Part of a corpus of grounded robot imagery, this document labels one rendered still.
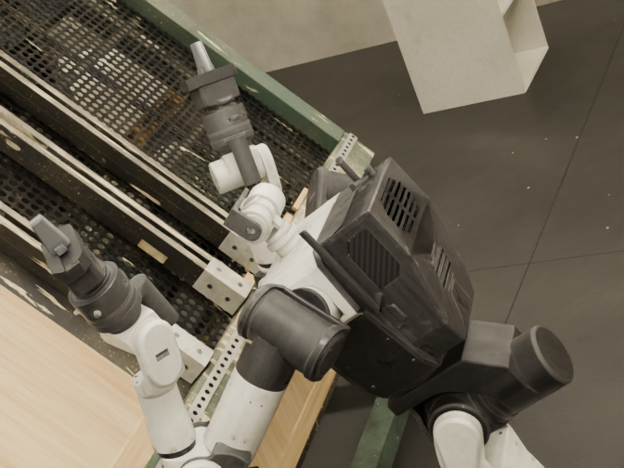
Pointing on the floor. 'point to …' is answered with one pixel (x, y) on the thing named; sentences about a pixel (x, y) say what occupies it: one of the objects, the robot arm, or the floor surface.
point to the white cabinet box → (467, 48)
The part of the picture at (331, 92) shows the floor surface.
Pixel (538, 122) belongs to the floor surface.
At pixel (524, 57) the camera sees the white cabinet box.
